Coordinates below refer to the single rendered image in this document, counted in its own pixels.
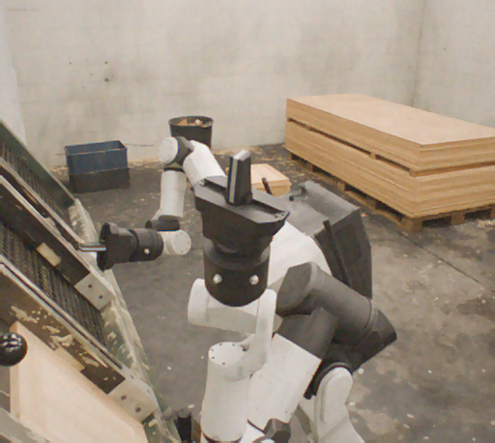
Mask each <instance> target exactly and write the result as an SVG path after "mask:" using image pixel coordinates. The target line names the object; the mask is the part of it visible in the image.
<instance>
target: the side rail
mask: <svg viewBox="0 0 495 443"><path fill-rule="evenodd" d="M0 137H1V138H2V139H3V140H4V141H6V143H7V145H8V146H9V147H10V148H11V149H12V150H13V151H14V152H15V153H16V154H17V156H18V157H19V158H20V159H21V160H22V161H24V162H25V163H26V165H27V166H28V167H29V168H30V169H31V170H32V171H33V172H34V173H35V175H36V176H37V177H38V178H40V179H41V180H42V181H43V182H44V183H45V185H46V186H47V187H48V189H49V190H50V191H51V192H52V193H53V194H54V195H56V196H57V197H58V198H59V199H60V200H61V201H62V202H63V203H64V205H65V207H66V208H68V207H69V206H70V205H73V203H74V202H75V200H74V197H73V195H72V194H71V193H69V192H68V191H67V189H66V188H65V187H64V186H63V185H62V184H61V182H60V181H59V180H58V179H57V178H56V177H55V176H53V175H52V173H51V172H50V171H49V170H48V169H47V167H46V166H45V165H44V164H43V163H42V162H41V161H40V160H38V158H37V157H36V156H35V154H34V153H33V152H32V151H31V150H30V149H29V148H28V147H27V146H26V145H25V144H24V143H23V141H22V139H20V138H19V137H18V136H17V135H16V134H15V133H14V132H13V131H12V130H11V129H10V126H9V125H8V124H7V123H6V122H5V121H3V120H2V119H1V118H0ZM18 157H17V158H18ZM35 175H34V176H35ZM38 178H37V179H38Z"/></svg>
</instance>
